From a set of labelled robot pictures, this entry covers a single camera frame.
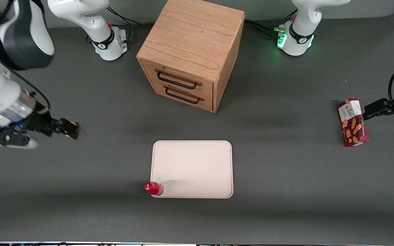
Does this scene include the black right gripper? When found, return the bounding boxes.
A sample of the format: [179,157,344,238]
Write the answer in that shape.
[24,102,79,140]

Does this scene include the red coke bottle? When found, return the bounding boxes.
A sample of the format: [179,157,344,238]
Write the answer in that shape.
[144,181,165,196]

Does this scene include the beige rectangular tray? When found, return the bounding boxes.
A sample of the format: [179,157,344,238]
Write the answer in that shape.
[149,140,234,199]

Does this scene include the yellow toy lemon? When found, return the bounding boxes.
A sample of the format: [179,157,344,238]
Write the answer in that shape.
[64,122,78,138]

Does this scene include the red biscuit box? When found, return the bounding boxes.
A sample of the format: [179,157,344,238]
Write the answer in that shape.
[337,97,370,148]

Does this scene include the wooden drawer front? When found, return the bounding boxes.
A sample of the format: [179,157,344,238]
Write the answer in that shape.
[141,60,214,98]
[152,81,214,113]

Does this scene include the wooden drawer cabinet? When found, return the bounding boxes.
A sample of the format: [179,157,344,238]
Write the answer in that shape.
[136,0,246,113]

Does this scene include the black drawer handle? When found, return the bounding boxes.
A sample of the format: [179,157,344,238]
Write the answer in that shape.
[155,69,203,90]
[163,85,205,105]

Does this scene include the black right base cables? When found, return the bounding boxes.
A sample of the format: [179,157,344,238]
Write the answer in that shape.
[107,5,143,44]

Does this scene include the black base cables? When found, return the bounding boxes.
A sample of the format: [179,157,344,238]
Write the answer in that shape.
[107,5,143,44]
[244,10,298,40]

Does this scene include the black left base cables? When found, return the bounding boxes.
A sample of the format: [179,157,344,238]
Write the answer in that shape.
[244,10,298,40]

